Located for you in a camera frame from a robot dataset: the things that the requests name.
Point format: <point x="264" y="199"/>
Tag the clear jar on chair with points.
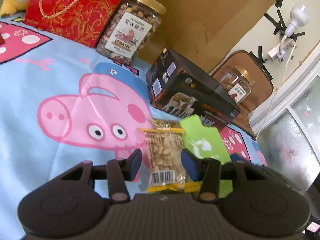
<point x="237" y="82"/>

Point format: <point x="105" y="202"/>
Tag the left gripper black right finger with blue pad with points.
<point x="218" y="180"/>

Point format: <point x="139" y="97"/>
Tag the nut jar gold lid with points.
<point x="129" y="29"/>

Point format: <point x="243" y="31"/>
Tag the white power strip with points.
<point x="279" y="52"/>

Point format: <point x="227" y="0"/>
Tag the clear peanut snack packet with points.
<point x="164" y="146"/>

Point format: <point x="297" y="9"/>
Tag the green snack pouch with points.
<point x="203" y="141"/>

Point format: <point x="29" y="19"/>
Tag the white light bulb socket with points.
<point x="299" y="17"/>

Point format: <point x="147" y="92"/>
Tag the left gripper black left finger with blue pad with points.
<point x="115" y="172"/>

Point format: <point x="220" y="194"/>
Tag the black sheep print box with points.
<point x="181" y="88"/>

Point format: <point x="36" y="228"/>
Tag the red gift bag gold pattern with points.
<point x="81" y="21"/>

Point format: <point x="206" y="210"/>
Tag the brown chair cushion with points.
<point x="259" y="81"/>

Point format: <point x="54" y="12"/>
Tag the blue cartoon pig tablecloth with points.
<point x="62" y="103"/>

